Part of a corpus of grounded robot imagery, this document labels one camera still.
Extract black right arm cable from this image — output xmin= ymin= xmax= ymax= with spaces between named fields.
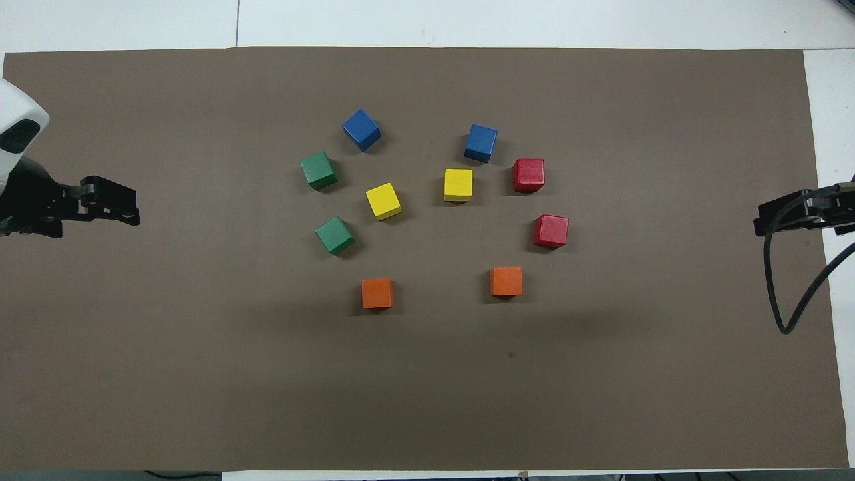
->
xmin=763 ymin=183 xmax=855 ymax=335

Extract yellow wooden cube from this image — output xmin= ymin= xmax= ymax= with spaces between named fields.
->
xmin=444 ymin=168 xmax=474 ymax=203
xmin=365 ymin=182 xmax=403 ymax=222

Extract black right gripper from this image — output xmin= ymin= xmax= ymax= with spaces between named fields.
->
xmin=754 ymin=180 xmax=855 ymax=237

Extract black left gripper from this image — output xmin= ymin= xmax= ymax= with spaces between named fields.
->
xmin=0 ymin=157 xmax=141 ymax=239

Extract blue wooden cube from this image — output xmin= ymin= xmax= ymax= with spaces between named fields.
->
xmin=464 ymin=124 xmax=499 ymax=164
xmin=342 ymin=109 xmax=382 ymax=153

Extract orange wooden cube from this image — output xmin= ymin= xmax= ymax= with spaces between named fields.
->
xmin=490 ymin=267 xmax=524 ymax=298
xmin=361 ymin=278 xmax=394 ymax=310

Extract red wooden cube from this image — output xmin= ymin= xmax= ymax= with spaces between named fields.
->
xmin=533 ymin=214 xmax=570 ymax=250
xmin=512 ymin=158 xmax=546 ymax=194

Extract green wooden cube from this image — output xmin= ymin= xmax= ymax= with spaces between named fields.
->
xmin=299 ymin=150 xmax=339 ymax=192
xmin=315 ymin=216 xmax=356 ymax=256

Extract brown paper mat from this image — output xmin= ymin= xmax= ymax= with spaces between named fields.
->
xmin=0 ymin=47 xmax=850 ymax=472

